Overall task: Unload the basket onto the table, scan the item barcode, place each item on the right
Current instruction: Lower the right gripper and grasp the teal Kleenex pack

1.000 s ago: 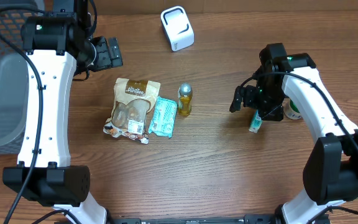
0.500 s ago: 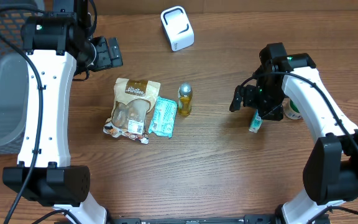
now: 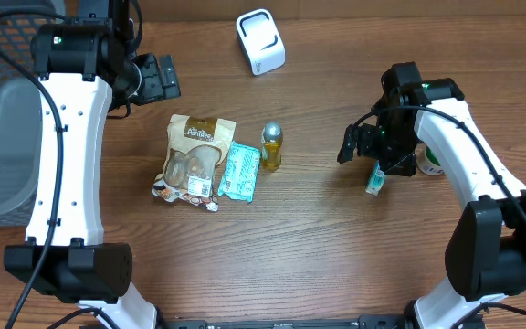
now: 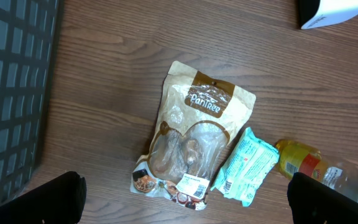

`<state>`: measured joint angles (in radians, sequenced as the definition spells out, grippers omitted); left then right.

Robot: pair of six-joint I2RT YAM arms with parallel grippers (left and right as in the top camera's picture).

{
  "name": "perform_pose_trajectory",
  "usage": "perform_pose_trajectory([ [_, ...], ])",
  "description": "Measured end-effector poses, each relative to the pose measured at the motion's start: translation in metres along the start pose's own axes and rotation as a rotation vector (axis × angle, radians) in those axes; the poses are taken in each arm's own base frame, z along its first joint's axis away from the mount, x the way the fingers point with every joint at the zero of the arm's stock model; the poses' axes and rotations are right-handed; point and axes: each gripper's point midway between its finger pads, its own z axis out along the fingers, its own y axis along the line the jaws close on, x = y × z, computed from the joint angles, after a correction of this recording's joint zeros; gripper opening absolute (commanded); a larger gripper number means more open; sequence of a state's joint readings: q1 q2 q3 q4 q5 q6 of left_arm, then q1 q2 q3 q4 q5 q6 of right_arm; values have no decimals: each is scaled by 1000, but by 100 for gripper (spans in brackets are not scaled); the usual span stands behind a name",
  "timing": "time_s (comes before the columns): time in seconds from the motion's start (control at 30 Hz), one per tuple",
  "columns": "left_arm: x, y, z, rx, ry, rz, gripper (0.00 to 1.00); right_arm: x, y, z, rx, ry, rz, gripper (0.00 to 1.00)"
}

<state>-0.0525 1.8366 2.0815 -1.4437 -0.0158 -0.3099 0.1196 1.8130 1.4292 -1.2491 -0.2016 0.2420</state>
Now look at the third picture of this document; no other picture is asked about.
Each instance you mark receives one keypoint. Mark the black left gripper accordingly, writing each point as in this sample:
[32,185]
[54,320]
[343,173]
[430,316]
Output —
[158,90]

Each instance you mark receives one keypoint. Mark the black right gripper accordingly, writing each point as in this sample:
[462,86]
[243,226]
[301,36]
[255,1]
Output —
[366,141]

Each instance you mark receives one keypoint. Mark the small teal tissue pack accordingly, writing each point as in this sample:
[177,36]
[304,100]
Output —
[376,180]

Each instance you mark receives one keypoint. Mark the brown snack wrapper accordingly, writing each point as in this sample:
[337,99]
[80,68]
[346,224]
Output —
[196,147]

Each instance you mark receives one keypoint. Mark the yellow liquid bottle silver cap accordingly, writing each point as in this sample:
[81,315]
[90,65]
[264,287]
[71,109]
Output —
[272,140]

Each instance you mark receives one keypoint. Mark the green lidded jar with tissues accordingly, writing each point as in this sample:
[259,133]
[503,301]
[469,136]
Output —
[427,162]

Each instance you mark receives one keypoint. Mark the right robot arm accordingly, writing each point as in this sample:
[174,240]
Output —
[485,259]

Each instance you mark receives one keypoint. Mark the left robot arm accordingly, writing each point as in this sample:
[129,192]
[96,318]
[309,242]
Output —
[85,68]

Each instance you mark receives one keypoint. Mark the white barcode scanner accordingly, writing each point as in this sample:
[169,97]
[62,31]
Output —
[260,41]

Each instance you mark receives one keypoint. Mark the dark grey plastic basket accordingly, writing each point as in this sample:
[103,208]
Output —
[20,112]

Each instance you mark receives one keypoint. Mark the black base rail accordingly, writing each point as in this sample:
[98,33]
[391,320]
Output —
[286,324]

